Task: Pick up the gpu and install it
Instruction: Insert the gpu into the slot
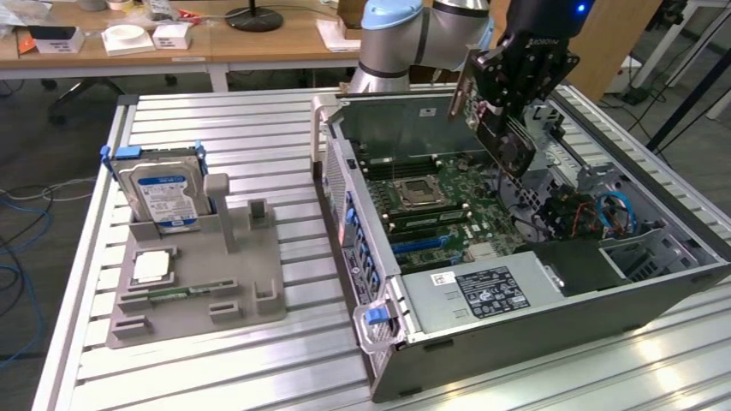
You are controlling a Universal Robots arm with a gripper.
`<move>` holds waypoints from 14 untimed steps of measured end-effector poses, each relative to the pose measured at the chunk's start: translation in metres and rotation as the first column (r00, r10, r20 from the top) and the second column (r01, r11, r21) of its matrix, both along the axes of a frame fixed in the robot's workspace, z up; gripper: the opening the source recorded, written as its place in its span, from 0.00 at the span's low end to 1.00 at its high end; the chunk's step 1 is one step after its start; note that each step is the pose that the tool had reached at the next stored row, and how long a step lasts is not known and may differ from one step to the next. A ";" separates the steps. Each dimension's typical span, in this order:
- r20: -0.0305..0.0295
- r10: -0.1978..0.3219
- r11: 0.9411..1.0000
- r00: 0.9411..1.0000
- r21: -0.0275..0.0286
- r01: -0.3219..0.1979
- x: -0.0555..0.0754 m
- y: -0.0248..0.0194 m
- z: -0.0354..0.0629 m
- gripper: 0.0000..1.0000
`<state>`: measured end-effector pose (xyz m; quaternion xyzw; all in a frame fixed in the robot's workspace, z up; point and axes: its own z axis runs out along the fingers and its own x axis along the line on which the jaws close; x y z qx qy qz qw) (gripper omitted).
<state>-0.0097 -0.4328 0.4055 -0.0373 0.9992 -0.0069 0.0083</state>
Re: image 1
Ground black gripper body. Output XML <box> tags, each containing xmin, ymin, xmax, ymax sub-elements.
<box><xmin>495</xmin><ymin>0</ymin><xmax>595</xmax><ymax>60</ymax></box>

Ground green graphics card black fan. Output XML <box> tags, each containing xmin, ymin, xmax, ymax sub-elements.
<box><xmin>448</xmin><ymin>45</ymin><xmax>539</xmax><ymax>179</ymax></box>

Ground wooden cabinet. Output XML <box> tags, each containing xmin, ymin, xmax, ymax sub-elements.
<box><xmin>489</xmin><ymin>0</ymin><xmax>663</xmax><ymax>104</ymax></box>

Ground black stand pole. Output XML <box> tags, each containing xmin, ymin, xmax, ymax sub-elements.
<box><xmin>624</xmin><ymin>0</ymin><xmax>731</xmax><ymax>153</ymax></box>

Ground perforated metal disk bay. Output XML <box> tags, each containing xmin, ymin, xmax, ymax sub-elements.
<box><xmin>495</xmin><ymin>126</ymin><xmax>576</xmax><ymax>223</ymax></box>

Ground white paper booklet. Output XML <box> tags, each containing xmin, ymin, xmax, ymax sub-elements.
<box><xmin>316</xmin><ymin>19</ymin><xmax>361</xmax><ymax>53</ymax></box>

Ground brown cardboard box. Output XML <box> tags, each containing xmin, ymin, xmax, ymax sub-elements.
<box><xmin>336</xmin><ymin>0</ymin><xmax>369</xmax><ymax>31</ymax></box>

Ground green motherboard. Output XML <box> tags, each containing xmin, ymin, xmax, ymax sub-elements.
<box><xmin>359</xmin><ymin>152</ymin><xmax>536</xmax><ymax>275</ymax></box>

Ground metal CPU socket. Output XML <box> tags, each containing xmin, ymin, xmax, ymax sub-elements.
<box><xmin>396</xmin><ymin>176</ymin><xmax>453</xmax><ymax>211</ymax></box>

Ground green RAM stick black chips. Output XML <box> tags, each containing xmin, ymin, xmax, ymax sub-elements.
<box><xmin>389</xmin><ymin>208</ymin><xmax>472</xmax><ymax>229</ymax></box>

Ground silver chipset heatsink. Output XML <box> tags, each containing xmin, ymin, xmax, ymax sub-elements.
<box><xmin>468</xmin><ymin>242</ymin><xmax>504</xmax><ymax>261</ymax></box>

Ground blue expansion slot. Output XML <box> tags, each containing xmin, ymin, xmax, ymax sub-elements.
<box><xmin>391</xmin><ymin>233</ymin><xmax>457</xmax><ymax>254</ymax></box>

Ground black round lamp base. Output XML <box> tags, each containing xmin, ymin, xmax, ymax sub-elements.
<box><xmin>224</xmin><ymin>0</ymin><xmax>285</xmax><ymax>33</ymax></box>

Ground grey power supply unit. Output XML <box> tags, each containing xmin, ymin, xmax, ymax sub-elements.
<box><xmin>401</xmin><ymin>251</ymin><xmax>568</xmax><ymax>336</ymax></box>

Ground small white box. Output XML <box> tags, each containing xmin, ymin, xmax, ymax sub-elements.
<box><xmin>152</xmin><ymin>23</ymin><xmax>193</xmax><ymax>51</ymax></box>

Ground open dark PC case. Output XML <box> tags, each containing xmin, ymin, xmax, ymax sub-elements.
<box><xmin>309</xmin><ymin>78</ymin><xmax>731</xmax><ymax>404</ymax></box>

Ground hard disk blue caddy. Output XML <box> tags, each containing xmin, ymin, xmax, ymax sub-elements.
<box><xmin>99</xmin><ymin>144</ymin><xmax>211</xmax><ymax>235</ymax></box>

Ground white box with tape roll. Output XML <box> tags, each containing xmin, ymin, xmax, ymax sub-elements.
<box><xmin>100</xmin><ymin>24</ymin><xmax>156</xmax><ymax>57</ymax></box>

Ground grey parts rack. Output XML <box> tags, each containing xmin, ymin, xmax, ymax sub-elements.
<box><xmin>105</xmin><ymin>173</ymin><xmax>289</xmax><ymax>350</ymax></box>

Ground black office chair base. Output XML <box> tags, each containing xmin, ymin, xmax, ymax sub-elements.
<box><xmin>47</xmin><ymin>76</ymin><xmax>131</xmax><ymax>126</ymax></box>

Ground silver CPU chip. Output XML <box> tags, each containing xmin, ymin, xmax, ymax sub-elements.
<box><xmin>131</xmin><ymin>251</ymin><xmax>173</xmax><ymax>283</ymax></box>

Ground green loose RAM stick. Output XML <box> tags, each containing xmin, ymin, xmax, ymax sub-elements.
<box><xmin>123</xmin><ymin>283</ymin><xmax>236</xmax><ymax>301</ymax></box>

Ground white box black lid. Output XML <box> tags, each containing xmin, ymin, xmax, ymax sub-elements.
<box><xmin>27</xmin><ymin>25</ymin><xmax>85</xmax><ymax>55</ymax></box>

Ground white pedestal unit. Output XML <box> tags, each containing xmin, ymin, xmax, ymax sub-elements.
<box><xmin>603</xmin><ymin>55</ymin><xmax>647</xmax><ymax>96</ymax></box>

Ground blue wire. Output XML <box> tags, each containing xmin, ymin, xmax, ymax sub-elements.
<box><xmin>592</xmin><ymin>191</ymin><xmax>640</xmax><ymax>236</ymax></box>

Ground grey metal disk bay bracket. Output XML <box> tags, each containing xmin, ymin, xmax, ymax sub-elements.
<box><xmin>599</xmin><ymin>229</ymin><xmax>719</xmax><ymax>283</ymax></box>

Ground white floor cable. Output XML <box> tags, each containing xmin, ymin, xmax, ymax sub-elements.
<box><xmin>3</xmin><ymin>177</ymin><xmax>96</xmax><ymax>202</ymax></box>

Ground blue floor cable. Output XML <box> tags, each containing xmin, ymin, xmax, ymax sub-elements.
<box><xmin>0</xmin><ymin>188</ymin><xmax>53</xmax><ymax>370</ymax></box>

